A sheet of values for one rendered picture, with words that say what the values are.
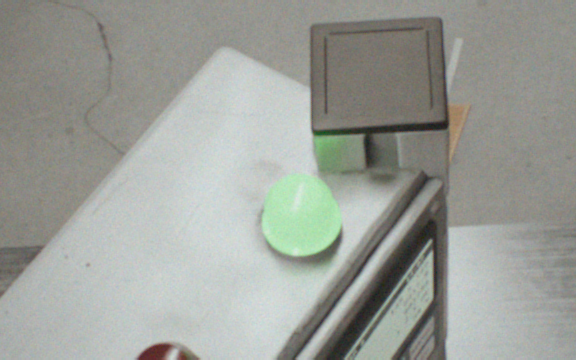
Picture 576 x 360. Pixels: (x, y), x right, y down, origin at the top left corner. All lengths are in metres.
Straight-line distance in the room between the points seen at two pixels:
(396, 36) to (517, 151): 1.77
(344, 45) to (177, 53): 1.95
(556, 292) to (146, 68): 1.37
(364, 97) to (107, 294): 0.11
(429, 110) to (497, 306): 0.72
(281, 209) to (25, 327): 0.09
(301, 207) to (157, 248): 0.05
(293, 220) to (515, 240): 0.76
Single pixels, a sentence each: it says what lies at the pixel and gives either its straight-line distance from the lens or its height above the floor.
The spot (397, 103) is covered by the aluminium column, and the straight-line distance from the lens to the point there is 0.41.
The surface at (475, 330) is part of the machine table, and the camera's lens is 1.11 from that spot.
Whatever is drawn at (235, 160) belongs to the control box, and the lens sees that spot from 0.43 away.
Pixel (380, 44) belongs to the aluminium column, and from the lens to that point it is 0.42.
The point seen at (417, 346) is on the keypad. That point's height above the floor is 1.38.
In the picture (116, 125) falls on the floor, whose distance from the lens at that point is 2.30.
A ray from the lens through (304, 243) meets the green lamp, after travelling 0.40.
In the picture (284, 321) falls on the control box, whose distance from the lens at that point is 0.40.
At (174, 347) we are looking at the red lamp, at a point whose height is 1.50.
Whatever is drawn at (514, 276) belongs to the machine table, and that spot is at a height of 0.83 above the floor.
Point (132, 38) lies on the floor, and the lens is 2.41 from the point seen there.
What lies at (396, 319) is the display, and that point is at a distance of 0.45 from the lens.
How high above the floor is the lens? 1.83
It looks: 58 degrees down
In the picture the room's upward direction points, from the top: 11 degrees counter-clockwise
